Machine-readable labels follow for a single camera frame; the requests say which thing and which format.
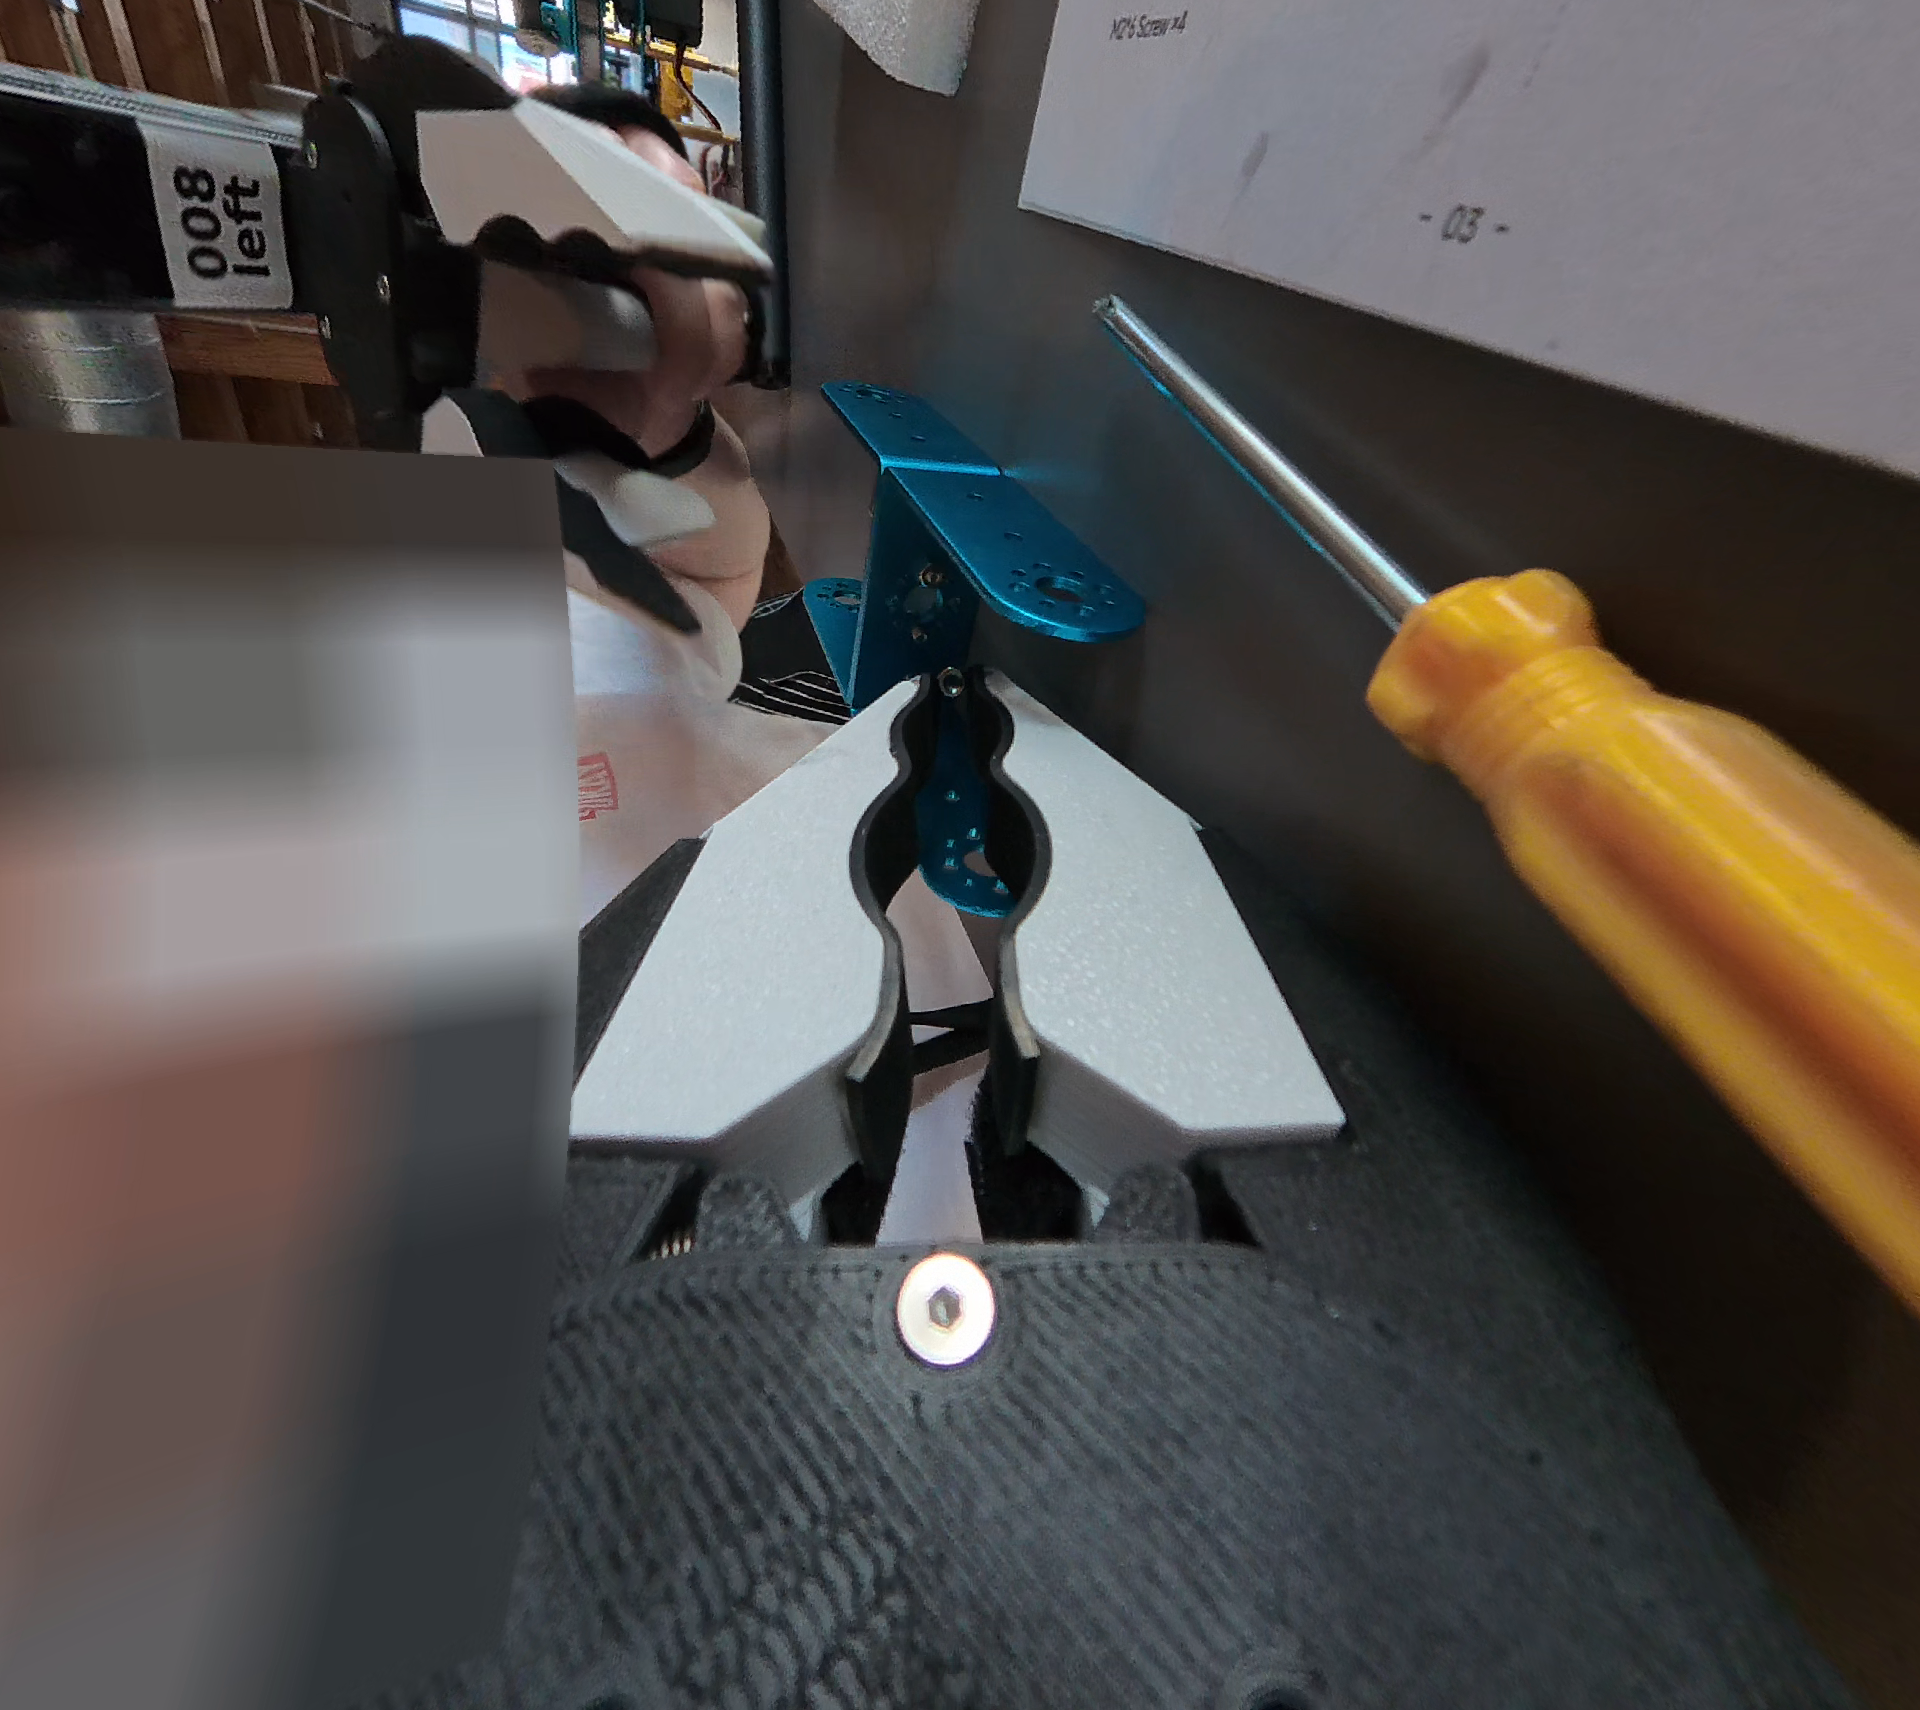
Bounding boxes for silver metal duct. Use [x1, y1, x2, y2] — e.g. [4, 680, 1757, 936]
[0, 306, 183, 441]

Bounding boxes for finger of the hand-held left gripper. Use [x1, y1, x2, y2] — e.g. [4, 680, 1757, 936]
[412, 95, 778, 285]

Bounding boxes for blue metal bracket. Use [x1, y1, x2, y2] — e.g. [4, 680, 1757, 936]
[803, 379, 1150, 920]

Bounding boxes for white instruction sheet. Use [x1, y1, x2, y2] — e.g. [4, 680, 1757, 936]
[1017, 0, 1920, 480]

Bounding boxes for yellow handled screwdriver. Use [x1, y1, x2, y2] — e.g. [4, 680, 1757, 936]
[1092, 293, 1920, 1315]

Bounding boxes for person's left hand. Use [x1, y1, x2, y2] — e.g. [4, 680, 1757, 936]
[631, 282, 770, 607]

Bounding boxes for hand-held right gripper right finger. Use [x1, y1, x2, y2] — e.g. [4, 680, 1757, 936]
[974, 666, 1349, 1219]

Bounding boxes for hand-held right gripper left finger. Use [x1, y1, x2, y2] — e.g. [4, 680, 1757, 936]
[571, 674, 920, 1245]

